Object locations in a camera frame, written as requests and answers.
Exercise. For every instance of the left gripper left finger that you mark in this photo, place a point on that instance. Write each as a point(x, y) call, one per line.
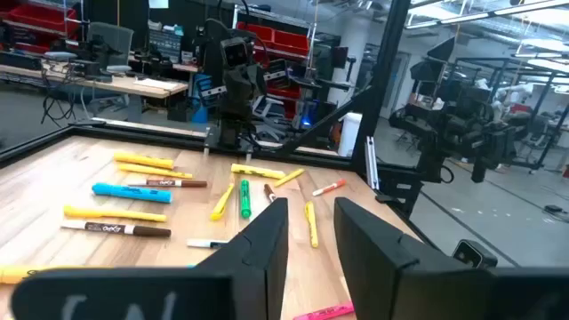
point(262, 266)

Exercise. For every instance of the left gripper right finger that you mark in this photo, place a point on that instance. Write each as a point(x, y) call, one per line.
point(378, 275)

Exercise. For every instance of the black dry erase marker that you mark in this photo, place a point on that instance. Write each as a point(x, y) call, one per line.
point(204, 243)

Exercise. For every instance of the slim yellow highlighter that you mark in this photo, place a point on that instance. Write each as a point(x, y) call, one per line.
point(312, 226)
point(153, 170)
point(111, 213)
point(221, 203)
point(289, 178)

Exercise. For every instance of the pink highlighter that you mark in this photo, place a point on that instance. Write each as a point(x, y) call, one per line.
point(324, 312)

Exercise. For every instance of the green highlighter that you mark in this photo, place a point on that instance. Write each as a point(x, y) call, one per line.
point(245, 200)

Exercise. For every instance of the brown dry erase marker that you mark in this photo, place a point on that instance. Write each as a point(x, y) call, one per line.
point(115, 229)
point(169, 183)
point(269, 192)

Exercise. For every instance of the thick yellow highlighter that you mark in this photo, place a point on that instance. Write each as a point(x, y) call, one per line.
point(142, 160)
point(258, 171)
point(18, 274)

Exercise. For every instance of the orange dry erase marker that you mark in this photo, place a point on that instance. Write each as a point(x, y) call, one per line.
point(329, 187)

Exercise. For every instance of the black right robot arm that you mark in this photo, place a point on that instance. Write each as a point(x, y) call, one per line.
point(209, 53)

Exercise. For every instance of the black background robot arm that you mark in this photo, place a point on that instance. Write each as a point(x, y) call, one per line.
point(462, 133)

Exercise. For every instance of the red storage bins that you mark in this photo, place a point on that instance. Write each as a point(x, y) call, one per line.
point(289, 42)
point(44, 18)

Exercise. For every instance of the silver aluminium bar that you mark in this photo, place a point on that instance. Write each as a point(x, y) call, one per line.
point(371, 164)

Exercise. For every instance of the wooden desk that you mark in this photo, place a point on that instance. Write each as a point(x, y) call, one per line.
point(111, 84)

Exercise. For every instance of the grey office chair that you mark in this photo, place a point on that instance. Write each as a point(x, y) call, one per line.
point(111, 40)

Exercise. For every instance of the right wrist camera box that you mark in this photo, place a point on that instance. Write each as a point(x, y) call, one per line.
point(234, 52)

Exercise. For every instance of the small black table camera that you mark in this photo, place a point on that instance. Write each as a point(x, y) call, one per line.
point(473, 254)

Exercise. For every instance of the black aluminium table frame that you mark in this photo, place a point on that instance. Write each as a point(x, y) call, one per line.
point(382, 66)

